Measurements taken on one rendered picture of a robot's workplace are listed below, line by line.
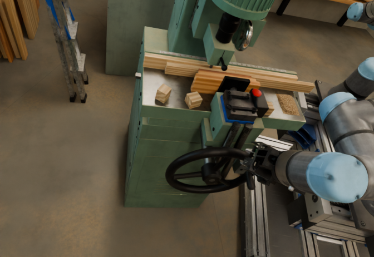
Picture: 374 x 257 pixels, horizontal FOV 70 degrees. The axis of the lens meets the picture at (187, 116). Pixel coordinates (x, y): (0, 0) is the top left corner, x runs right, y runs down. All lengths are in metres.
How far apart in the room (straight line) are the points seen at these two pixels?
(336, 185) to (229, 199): 1.39
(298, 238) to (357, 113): 1.17
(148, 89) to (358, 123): 0.59
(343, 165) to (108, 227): 1.32
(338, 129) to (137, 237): 1.24
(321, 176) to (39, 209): 1.44
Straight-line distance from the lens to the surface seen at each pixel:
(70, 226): 1.61
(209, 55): 0.89
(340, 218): 1.13
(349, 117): 0.60
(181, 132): 0.97
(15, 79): 2.21
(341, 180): 0.47
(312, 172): 0.48
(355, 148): 0.57
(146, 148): 1.05
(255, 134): 0.87
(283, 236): 1.65
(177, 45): 1.12
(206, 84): 0.91
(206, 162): 0.87
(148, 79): 0.93
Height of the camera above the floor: 1.54
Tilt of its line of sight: 49 degrees down
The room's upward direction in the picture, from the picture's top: 23 degrees clockwise
